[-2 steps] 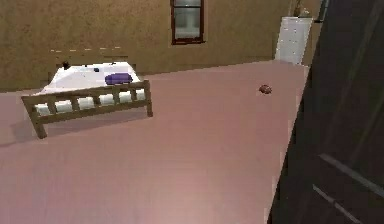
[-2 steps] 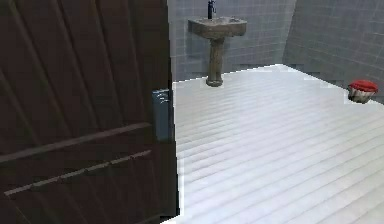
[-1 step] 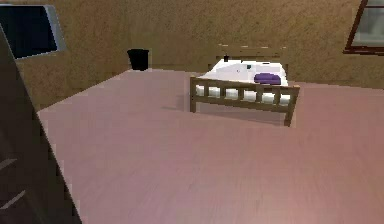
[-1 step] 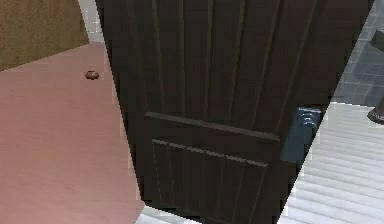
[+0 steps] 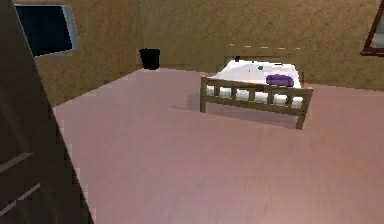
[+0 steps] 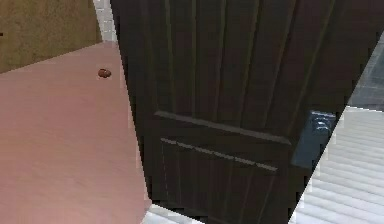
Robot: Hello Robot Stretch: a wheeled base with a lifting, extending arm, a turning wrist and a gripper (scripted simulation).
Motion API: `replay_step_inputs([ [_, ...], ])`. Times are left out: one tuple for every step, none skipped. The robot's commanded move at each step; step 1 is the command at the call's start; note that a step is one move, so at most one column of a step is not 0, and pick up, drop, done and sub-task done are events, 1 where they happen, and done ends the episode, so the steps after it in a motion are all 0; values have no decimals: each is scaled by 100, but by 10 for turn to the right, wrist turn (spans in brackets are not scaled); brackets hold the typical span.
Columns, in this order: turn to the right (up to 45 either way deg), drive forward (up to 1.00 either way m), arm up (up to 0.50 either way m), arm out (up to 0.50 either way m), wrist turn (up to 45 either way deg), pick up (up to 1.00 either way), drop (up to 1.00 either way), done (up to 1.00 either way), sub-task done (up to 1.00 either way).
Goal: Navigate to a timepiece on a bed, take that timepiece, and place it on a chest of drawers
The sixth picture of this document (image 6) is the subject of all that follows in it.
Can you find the dark brown room door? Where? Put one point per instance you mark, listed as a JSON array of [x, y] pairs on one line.
[[216, 100]]

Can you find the small brown round knob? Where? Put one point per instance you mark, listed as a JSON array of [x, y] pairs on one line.
[[104, 73]]

